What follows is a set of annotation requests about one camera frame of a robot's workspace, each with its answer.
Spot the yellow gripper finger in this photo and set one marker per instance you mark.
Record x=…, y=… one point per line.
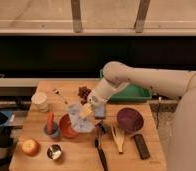
x=85, y=111

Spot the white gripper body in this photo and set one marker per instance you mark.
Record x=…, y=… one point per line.
x=95, y=99

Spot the white towel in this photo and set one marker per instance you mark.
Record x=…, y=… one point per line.
x=77, y=123

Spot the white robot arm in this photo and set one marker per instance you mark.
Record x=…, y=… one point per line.
x=170, y=83

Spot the white paper cup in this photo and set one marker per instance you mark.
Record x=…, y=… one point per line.
x=40, y=100

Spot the small metal cup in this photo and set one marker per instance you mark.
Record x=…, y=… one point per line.
x=54, y=152

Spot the blue sponge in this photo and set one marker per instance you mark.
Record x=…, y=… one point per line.
x=99, y=112

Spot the bunch of dark grapes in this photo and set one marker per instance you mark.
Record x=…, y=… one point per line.
x=83, y=93

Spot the orange bowl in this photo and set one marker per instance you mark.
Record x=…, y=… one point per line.
x=65, y=127

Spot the metal spoon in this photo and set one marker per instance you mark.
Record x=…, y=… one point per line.
x=57, y=92

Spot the orange carrot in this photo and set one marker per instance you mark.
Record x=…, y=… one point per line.
x=50, y=121

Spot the green plastic tray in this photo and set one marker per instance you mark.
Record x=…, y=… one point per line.
x=132, y=93

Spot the yellow plastic fork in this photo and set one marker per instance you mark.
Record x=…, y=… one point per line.
x=118, y=136

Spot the purple bowl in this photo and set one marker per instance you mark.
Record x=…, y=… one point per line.
x=130, y=120

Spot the red yellow apple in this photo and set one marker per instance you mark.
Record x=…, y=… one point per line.
x=30, y=147

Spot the black rectangular remote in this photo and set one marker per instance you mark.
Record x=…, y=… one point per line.
x=141, y=146

